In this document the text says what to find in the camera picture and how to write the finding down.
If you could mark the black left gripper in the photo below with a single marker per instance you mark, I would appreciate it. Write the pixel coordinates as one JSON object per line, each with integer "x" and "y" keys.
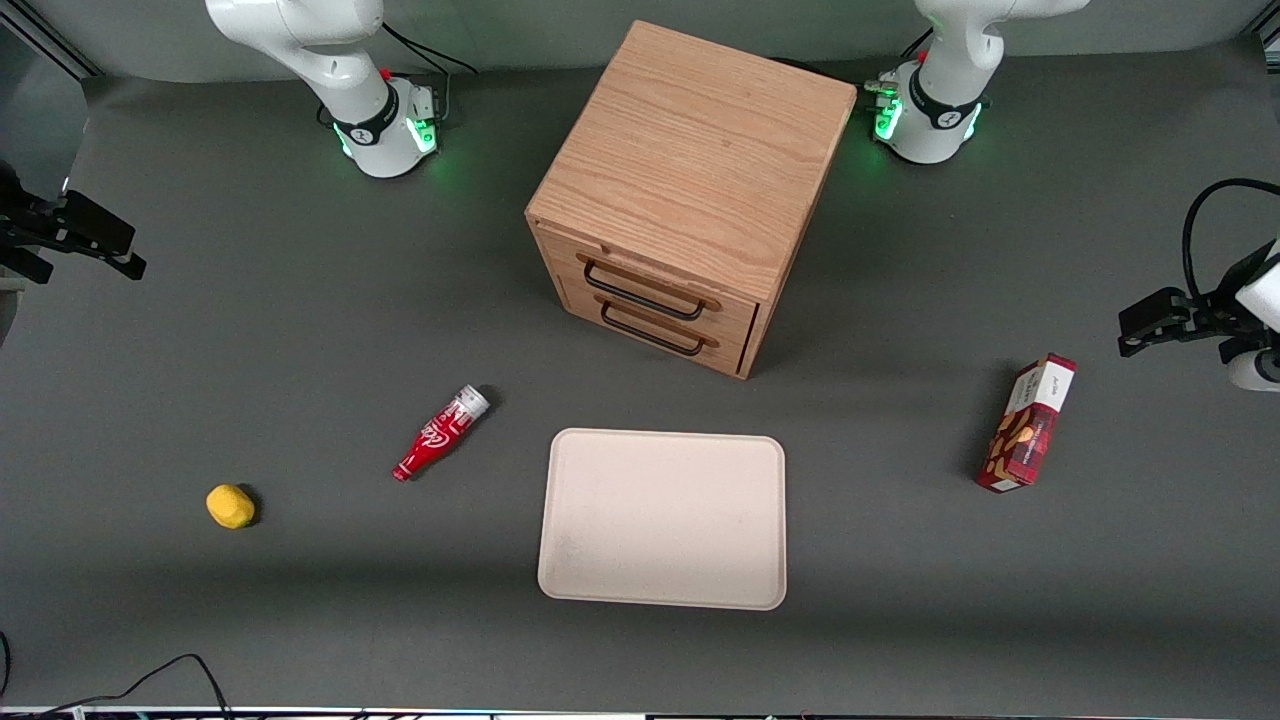
{"x": 1222, "y": 297}

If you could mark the red cola bottle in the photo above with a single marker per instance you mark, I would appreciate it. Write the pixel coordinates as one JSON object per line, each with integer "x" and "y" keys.
{"x": 438, "y": 435}

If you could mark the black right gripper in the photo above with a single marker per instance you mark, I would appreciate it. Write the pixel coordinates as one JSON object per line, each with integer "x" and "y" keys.
{"x": 22, "y": 222}

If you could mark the beige rectangular plastic tray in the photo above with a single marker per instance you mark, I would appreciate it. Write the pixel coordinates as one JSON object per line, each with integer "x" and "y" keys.
{"x": 662, "y": 518}

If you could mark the red tartan shortbread box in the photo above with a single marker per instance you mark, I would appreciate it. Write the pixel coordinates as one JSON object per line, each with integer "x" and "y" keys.
{"x": 1030, "y": 425}

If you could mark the wooden drawer front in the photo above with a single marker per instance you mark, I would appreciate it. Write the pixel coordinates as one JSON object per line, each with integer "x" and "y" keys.
{"x": 728, "y": 352}
{"x": 735, "y": 312}

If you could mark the aluminium frame profile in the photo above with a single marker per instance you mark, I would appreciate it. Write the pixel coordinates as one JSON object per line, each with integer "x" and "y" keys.
{"x": 50, "y": 48}
{"x": 1270, "y": 50}

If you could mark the oak wooden drawer cabinet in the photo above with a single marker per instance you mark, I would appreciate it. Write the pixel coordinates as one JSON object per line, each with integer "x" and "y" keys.
{"x": 690, "y": 160}

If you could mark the yellow lemon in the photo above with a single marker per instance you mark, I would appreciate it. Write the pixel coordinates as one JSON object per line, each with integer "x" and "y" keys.
{"x": 230, "y": 506}

